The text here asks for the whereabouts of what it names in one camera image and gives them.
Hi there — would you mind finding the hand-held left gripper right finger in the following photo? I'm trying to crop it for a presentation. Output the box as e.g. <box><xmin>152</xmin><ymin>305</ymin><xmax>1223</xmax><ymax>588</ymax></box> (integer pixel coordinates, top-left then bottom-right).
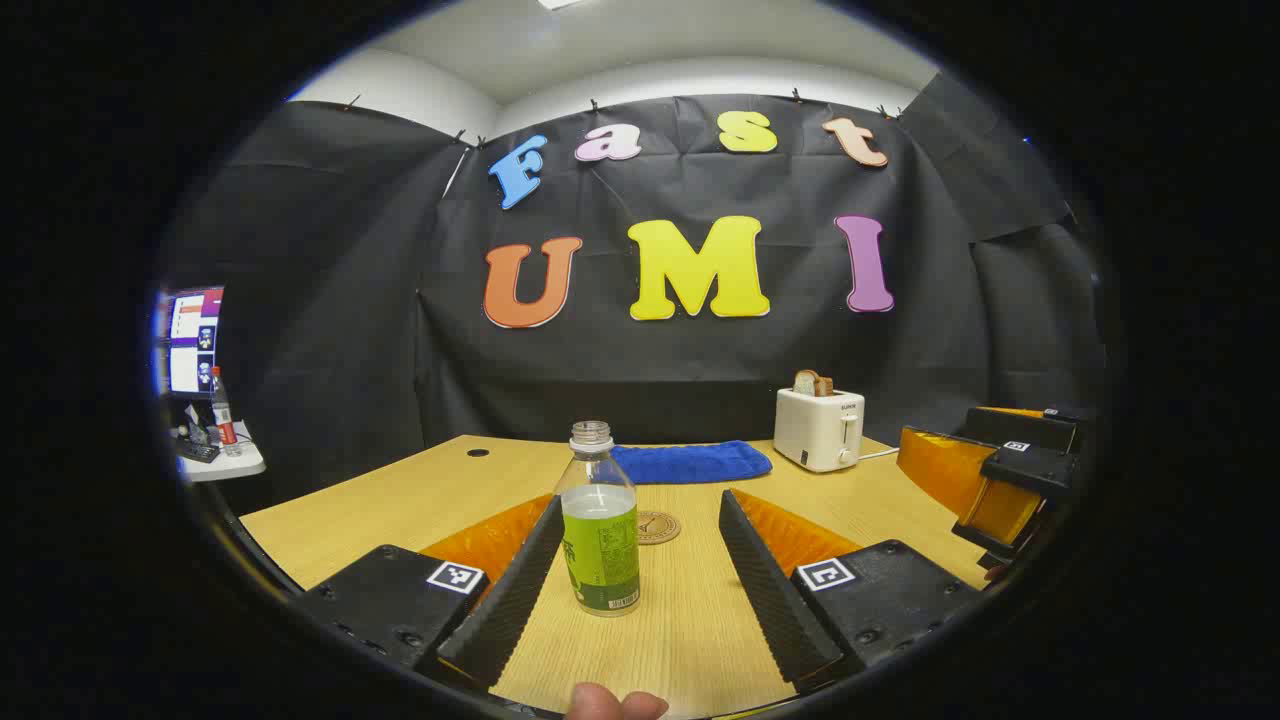
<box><xmin>718</xmin><ymin>489</ymin><xmax>986</xmax><ymax>693</ymax></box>

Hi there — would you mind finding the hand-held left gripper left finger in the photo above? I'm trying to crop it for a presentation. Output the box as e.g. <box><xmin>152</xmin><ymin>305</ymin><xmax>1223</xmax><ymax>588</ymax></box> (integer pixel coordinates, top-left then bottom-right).
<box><xmin>297</xmin><ymin>493</ymin><xmax>566</xmax><ymax>693</ymax></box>

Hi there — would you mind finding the green label water bottle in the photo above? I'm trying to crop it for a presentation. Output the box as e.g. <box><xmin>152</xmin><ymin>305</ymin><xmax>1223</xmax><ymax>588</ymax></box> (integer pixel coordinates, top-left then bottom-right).
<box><xmin>553</xmin><ymin>421</ymin><xmax>641</xmax><ymax>617</ymax></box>

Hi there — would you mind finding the red label plastic bottle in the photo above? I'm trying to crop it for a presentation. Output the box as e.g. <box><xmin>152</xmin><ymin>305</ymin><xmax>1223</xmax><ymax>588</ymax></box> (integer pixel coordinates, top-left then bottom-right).
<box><xmin>209</xmin><ymin>366</ymin><xmax>242</xmax><ymax>458</ymax></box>

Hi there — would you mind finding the white toaster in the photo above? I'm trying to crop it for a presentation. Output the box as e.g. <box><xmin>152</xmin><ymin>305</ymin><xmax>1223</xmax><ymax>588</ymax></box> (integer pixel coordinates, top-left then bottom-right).
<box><xmin>773</xmin><ymin>386</ymin><xmax>866</xmax><ymax>473</ymax></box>

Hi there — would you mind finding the blue towel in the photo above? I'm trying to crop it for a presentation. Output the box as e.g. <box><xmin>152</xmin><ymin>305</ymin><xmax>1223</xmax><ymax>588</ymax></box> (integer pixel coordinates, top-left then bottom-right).
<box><xmin>610</xmin><ymin>440</ymin><xmax>773</xmax><ymax>485</ymax></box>

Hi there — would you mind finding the white side table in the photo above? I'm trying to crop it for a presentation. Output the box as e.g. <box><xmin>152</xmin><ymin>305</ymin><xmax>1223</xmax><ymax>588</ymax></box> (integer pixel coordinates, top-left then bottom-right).
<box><xmin>178</xmin><ymin>420</ymin><xmax>267</xmax><ymax>483</ymax></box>

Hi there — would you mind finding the black backdrop cloth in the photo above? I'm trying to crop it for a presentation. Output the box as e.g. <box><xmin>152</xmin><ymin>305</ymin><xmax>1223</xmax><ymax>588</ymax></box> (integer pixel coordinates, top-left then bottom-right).
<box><xmin>160</xmin><ymin>72</ymin><xmax>1106</xmax><ymax>511</ymax></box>

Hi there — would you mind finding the computer monitor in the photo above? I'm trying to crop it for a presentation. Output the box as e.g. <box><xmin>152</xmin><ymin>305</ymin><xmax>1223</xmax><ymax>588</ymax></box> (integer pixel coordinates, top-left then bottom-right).
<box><xmin>160</xmin><ymin>287</ymin><xmax>225</xmax><ymax>401</ymax></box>

